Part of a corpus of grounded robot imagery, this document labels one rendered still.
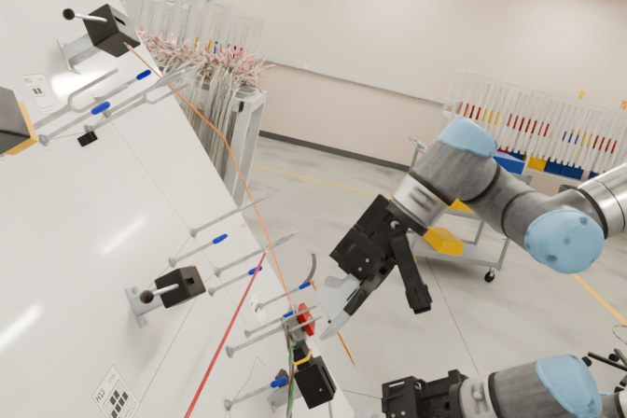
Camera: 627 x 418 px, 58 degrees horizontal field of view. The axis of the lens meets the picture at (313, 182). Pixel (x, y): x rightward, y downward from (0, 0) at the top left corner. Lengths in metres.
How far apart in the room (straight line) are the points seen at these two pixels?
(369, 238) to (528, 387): 0.27
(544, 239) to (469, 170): 0.14
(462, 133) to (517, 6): 8.47
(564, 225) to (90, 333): 0.52
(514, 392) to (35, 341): 0.53
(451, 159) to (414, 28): 8.12
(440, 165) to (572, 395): 0.31
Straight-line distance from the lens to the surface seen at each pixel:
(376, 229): 0.80
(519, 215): 0.75
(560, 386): 0.74
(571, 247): 0.71
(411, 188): 0.78
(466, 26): 9.02
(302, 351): 0.85
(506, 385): 0.77
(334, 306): 0.79
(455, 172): 0.78
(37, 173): 0.63
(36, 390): 0.51
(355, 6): 8.81
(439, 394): 0.83
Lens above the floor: 1.61
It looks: 14 degrees down
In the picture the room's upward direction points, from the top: 14 degrees clockwise
